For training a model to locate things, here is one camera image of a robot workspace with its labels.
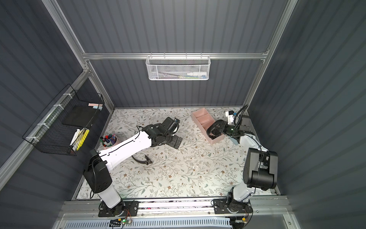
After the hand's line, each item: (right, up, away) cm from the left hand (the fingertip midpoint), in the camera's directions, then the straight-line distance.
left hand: (174, 138), depth 82 cm
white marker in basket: (-49, +5, -11) cm, 50 cm away
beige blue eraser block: (+41, -3, +16) cm, 44 cm away
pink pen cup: (-40, -2, +3) cm, 40 cm away
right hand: (+27, +8, +6) cm, 28 cm away
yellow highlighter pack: (-44, +1, -13) cm, 46 cm away
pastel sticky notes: (-47, +19, +2) cm, 51 cm away
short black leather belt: (-16, -15, +6) cm, 23 cm away
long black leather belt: (+25, +6, +5) cm, 27 cm away
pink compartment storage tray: (+22, +12, +29) cm, 38 cm away
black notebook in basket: (-49, +13, -6) cm, 52 cm away
